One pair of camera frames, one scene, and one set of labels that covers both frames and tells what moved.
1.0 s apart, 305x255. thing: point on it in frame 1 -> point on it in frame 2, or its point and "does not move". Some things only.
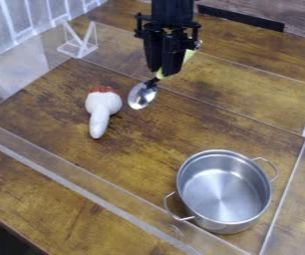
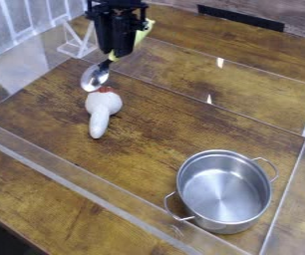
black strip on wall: x=242 y=17 does not move
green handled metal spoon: x=145 y=91 -> x=97 y=76
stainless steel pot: x=224 y=189 does not move
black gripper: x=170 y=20 -> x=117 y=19
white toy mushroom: x=105 y=102 does not move
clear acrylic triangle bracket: x=77 y=46 does not move
